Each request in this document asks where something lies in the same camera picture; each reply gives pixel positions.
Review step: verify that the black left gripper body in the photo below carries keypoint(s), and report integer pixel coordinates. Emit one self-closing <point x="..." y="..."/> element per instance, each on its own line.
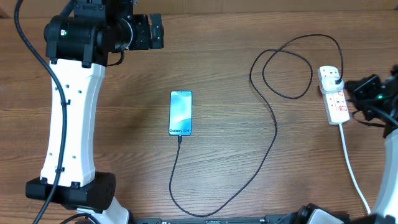
<point x="140" y="38"/>

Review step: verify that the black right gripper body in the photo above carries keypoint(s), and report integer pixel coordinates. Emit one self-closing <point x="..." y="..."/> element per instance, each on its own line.
<point x="367" y="93"/>

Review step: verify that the Samsung Galaxy smartphone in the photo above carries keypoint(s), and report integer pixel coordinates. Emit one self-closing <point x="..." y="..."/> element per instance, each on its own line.
<point x="180" y="114"/>

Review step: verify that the white power strip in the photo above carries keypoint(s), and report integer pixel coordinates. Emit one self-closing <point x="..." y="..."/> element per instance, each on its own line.
<point x="335" y="103"/>

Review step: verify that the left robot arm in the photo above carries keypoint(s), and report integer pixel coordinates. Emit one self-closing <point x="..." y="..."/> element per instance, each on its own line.
<point x="79" y="40"/>

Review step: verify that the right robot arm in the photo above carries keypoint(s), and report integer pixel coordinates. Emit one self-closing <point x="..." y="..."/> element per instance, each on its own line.
<point x="385" y="208"/>

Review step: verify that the white charger plug adapter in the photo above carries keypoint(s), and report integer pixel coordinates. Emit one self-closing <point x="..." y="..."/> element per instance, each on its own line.
<point x="330" y="85"/>

